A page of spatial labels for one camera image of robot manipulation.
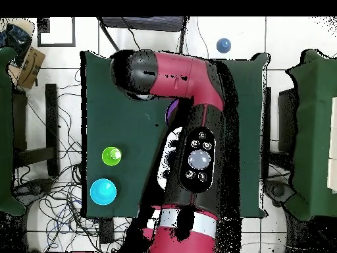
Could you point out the purple bowl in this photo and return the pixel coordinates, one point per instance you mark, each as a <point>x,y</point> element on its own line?
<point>171,110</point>

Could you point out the light blue small bowl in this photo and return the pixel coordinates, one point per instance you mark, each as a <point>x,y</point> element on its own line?
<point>103,191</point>

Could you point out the dark blue small bowl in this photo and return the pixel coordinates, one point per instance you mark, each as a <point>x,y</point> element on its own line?
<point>223,45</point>

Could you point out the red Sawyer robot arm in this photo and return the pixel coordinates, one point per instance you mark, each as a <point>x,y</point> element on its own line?
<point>184,76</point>

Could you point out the dark green table cloth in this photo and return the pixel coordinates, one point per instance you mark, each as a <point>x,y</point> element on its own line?
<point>118,118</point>

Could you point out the ribbed green cup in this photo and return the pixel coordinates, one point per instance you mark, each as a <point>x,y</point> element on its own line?
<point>108,158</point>

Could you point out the black power strip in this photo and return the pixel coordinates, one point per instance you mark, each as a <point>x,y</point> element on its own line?
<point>106,232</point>

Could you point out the dark folding chair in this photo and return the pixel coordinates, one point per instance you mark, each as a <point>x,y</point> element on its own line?
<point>144,23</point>

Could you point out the green cloth side table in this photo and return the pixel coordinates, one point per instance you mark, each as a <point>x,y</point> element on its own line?
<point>316,118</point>
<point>5,131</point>

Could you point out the brown cardboard box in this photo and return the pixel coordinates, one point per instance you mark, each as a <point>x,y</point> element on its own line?
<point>31,68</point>

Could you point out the black bag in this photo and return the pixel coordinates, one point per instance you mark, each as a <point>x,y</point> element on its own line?
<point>18,37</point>

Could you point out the black stand frame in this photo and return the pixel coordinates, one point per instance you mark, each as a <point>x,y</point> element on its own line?
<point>287,118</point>
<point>51,118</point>

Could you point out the black square frame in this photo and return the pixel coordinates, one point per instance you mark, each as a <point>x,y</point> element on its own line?
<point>56,45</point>

